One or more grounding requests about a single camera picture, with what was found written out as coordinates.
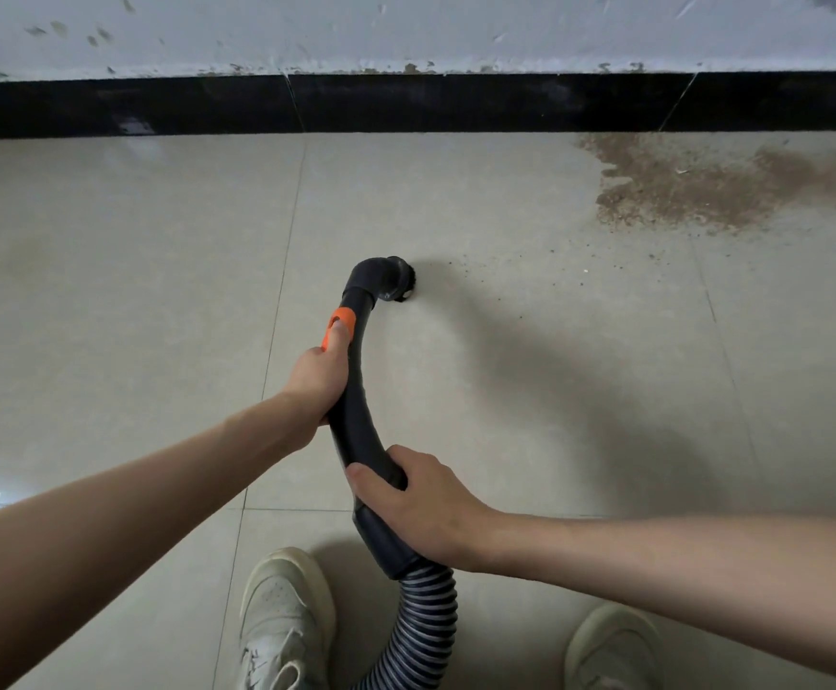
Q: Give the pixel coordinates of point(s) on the person's left hand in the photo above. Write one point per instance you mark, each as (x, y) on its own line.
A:
(317, 384)

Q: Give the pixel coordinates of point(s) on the person's right hand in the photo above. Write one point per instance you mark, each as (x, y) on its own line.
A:
(425, 510)

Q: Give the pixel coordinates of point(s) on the brown dirt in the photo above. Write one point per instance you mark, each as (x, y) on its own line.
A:
(677, 186)

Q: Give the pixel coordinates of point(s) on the person's left forearm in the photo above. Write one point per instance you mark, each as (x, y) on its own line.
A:
(102, 538)

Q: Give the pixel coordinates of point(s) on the person's right forearm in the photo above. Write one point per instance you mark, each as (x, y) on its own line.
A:
(698, 582)

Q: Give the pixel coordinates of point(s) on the person's left shoe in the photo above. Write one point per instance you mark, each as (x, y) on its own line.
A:
(285, 625)

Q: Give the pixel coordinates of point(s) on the person's shoe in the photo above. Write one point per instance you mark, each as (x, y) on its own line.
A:
(608, 653)
(285, 625)

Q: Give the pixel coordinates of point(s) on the person's right shoe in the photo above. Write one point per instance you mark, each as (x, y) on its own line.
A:
(608, 653)

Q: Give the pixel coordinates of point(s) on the black baseboard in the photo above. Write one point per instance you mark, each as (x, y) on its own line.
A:
(389, 104)

